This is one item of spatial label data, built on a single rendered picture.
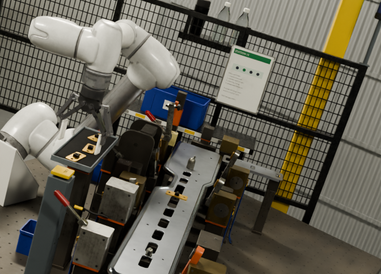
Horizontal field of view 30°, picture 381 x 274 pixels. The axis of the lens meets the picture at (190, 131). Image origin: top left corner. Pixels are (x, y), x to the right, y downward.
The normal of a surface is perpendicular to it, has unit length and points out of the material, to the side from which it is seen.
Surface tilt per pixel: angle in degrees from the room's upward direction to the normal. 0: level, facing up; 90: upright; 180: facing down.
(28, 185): 90
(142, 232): 0
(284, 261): 0
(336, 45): 90
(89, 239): 90
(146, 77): 107
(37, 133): 59
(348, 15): 90
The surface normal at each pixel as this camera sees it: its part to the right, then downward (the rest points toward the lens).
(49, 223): -0.15, 0.26
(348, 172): -0.46, 0.14
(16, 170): 0.81, 0.39
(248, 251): 0.28, -0.91
